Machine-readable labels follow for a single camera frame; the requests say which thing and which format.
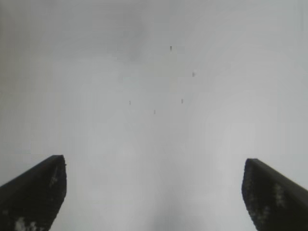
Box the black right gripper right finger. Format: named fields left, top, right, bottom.
left=241, top=158, right=308, bottom=231

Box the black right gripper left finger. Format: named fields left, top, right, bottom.
left=0, top=154, right=67, bottom=231

